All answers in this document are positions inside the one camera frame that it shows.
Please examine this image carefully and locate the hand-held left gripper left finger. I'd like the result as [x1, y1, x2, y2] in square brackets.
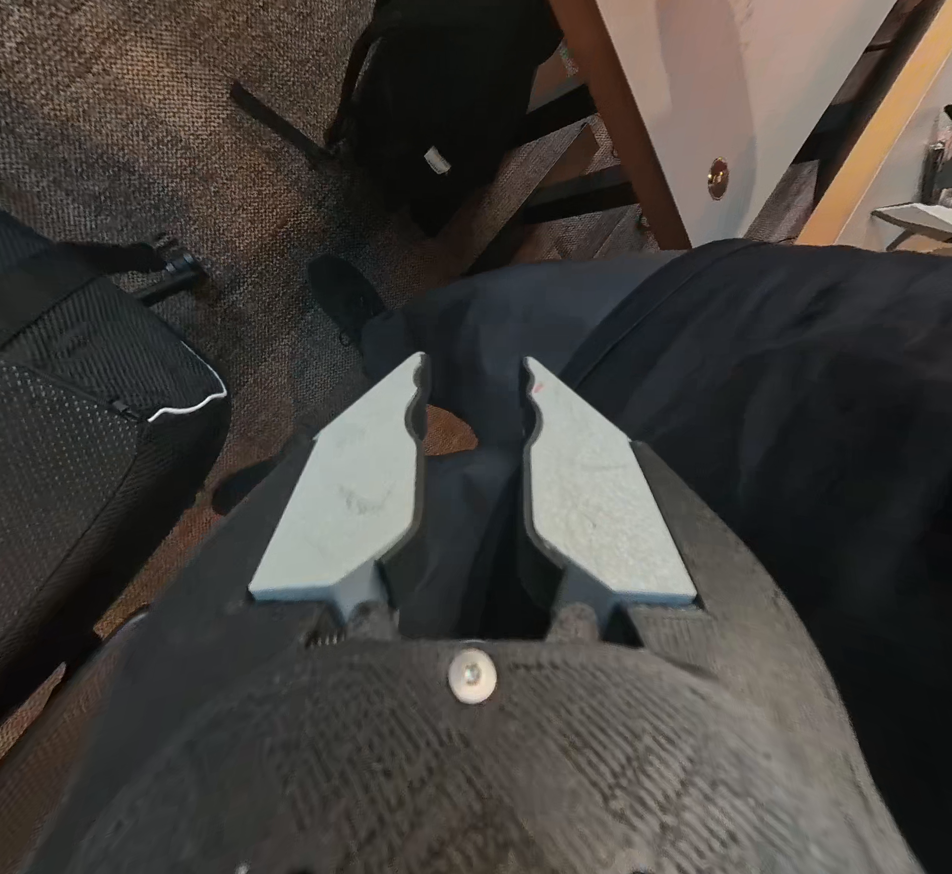
[247, 350, 431, 611]

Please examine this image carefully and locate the black backpack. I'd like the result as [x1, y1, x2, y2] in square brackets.
[229, 0, 570, 239]

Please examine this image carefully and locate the person's black jacket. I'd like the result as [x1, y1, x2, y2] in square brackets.
[558, 238, 952, 874]

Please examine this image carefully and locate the black mesh office chair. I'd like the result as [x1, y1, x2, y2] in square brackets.
[0, 208, 232, 711]

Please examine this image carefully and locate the person's black shoe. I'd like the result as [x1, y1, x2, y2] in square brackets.
[307, 253, 388, 349]

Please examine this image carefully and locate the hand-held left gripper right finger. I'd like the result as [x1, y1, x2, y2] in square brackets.
[521, 355, 700, 618]

